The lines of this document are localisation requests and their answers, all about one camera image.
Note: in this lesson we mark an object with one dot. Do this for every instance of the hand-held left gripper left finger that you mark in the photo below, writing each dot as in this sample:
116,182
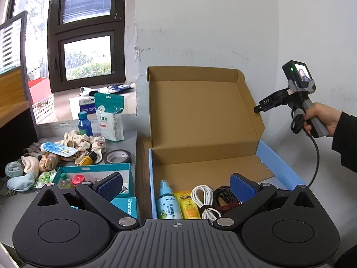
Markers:
110,187

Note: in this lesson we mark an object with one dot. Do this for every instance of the light blue sock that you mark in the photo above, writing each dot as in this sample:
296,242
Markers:
22,182
14,169

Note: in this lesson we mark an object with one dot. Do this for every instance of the green white wipes packet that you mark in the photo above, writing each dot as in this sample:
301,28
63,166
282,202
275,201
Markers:
46,178

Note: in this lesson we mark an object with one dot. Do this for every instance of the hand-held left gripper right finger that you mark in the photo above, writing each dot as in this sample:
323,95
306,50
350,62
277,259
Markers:
241,188

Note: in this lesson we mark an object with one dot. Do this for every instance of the light blue spray bottle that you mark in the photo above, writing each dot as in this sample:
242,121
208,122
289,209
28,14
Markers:
167,203

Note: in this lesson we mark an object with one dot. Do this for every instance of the blue plastic bottle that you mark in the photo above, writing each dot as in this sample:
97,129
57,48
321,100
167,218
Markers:
85,125

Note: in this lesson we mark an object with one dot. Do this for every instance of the open cardboard box blue outside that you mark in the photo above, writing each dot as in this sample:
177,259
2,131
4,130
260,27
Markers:
195,111

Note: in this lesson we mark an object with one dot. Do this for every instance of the plain cream sock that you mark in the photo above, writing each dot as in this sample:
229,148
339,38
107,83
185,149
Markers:
33,163

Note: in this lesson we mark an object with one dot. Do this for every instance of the small yellow bottle black cap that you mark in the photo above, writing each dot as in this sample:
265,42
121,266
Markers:
85,161

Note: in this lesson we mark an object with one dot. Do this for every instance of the person's right forearm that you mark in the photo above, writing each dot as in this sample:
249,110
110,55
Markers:
345,139

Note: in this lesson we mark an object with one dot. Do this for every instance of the open teal box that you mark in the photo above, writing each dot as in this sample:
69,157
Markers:
127,173

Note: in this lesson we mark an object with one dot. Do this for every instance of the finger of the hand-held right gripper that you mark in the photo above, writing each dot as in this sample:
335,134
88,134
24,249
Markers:
258,109

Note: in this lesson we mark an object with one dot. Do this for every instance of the white blue glove box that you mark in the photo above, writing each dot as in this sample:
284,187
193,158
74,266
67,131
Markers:
83,104

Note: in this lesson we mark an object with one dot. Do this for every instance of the white plastic basket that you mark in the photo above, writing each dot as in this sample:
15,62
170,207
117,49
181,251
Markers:
41,109

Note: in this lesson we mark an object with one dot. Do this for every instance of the wooden desk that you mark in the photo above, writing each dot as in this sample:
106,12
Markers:
14,114

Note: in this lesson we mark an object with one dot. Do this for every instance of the closed teal phone box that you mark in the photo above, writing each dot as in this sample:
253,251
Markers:
128,206

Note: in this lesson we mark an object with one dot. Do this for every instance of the striped glass desk partition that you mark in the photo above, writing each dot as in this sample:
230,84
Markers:
11,44

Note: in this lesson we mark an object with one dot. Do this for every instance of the blue white flat packet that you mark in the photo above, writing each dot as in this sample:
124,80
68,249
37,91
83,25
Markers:
55,148

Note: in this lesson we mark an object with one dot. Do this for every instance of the red box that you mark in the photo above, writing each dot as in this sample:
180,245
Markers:
39,89

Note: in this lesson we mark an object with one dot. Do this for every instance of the red cap jar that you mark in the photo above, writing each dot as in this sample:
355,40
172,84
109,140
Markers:
78,179

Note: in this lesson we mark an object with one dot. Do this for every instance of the small green cap bottle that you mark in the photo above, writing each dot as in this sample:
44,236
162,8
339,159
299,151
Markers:
65,182

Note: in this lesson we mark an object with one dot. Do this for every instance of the black tape roll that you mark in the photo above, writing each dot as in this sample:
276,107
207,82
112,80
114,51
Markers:
110,159

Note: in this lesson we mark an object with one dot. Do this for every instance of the yellow cream tube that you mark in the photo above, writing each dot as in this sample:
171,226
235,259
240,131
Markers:
188,208

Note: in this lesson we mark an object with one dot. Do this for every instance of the blue white pack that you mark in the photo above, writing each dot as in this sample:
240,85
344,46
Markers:
118,88

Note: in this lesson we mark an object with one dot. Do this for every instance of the dark window frame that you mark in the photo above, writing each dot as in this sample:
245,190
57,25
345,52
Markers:
53,47

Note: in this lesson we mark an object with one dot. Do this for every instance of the white teal gauze pouch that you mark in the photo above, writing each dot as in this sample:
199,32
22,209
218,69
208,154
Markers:
110,120

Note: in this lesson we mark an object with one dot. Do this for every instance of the person's right hand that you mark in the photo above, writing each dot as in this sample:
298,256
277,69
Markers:
326,114

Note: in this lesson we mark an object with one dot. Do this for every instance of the cream patterned sock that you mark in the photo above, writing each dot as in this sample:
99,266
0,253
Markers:
98,146
75,138

